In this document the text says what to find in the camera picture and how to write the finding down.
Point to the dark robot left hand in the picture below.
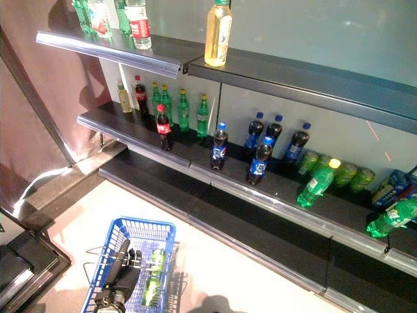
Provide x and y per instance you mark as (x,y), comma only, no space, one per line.
(122,277)

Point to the blue plastic shopping basket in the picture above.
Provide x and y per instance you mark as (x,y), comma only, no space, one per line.
(143,225)

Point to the Pepsi cola bottle blue cap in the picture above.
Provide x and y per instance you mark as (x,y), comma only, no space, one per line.
(273,130)
(253,133)
(297,143)
(259,166)
(219,153)

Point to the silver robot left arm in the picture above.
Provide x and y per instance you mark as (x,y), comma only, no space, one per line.
(110,301)

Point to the black framed floor stand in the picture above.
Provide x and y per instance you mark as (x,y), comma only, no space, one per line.
(39,261)

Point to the black base shelf board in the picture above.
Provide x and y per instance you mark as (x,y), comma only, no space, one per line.
(146,186)
(368,280)
(254,234)

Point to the black glossy floor plinth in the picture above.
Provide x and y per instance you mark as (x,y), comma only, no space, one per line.
(75,187)

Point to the dark metal shelf board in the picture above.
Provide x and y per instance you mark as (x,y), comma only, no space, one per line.
(293,84)
(163,49)
(114,124)
(280,195)
(404,257)

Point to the Coca-Cola bottle red cap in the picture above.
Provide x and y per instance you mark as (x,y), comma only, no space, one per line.
(163,127)
(141,98)

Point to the small yellow tea bottle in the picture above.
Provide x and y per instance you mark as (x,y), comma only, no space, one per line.
(125,101)

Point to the clear water bottle red label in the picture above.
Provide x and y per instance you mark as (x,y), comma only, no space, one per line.
(101,19)
(140,29)

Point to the green plastic soda bottle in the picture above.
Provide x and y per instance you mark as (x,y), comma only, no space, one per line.
(83,19)
(122,23)

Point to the large yellow tea bottle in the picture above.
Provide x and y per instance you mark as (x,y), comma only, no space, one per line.
(216,39)

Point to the dark metal partition post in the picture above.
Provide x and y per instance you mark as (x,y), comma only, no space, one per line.
(37,98)

